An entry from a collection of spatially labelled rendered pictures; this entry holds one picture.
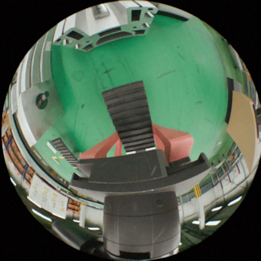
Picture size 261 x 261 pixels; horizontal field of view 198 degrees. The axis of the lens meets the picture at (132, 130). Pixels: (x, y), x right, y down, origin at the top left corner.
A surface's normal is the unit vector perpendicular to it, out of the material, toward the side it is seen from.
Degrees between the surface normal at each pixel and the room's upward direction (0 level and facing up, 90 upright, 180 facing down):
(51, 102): 90
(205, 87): 0
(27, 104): 90
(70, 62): 0
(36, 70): 90
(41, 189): 90
